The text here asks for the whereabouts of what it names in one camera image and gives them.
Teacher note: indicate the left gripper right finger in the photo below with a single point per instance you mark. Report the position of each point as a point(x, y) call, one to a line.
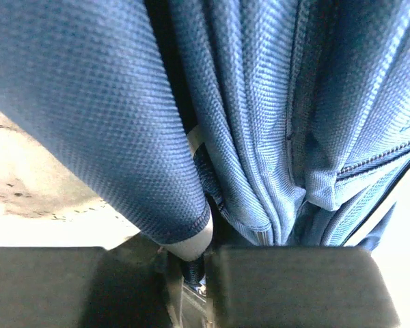
point(297, 287)

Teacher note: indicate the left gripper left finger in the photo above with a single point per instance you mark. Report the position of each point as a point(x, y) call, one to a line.
point(81, 287)

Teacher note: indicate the navy blue student backpack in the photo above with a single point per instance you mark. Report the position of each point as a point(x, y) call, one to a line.
point(290, 119)

